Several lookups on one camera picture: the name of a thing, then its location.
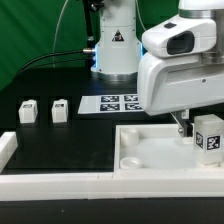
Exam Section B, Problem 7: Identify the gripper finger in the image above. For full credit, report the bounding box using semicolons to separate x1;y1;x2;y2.
171;109;193;138

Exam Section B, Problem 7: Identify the white square tabletop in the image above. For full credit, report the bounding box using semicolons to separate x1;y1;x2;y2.
114;124;220;171

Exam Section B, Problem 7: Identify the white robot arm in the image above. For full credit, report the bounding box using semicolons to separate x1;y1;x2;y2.
137;0;224;137

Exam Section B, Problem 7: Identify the white sheet with tags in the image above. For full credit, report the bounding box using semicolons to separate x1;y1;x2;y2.
78;94;142;114

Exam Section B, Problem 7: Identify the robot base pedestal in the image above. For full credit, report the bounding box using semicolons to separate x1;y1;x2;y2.
91;0;143;82

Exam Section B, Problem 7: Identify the grey cable right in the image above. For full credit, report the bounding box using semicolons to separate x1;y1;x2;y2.
135;0;147;33

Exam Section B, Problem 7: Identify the grey cable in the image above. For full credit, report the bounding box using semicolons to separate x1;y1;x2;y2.
51;0;70;68
135;0;147;33

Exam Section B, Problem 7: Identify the black cable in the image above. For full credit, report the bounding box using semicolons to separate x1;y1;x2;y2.
18;49;98;74

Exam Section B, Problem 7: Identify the grey cable left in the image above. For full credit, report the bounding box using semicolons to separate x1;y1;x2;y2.
51;0;70;68

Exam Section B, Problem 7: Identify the white U-shaped obstacle wall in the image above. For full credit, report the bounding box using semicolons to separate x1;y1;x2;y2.
0;132;224;201

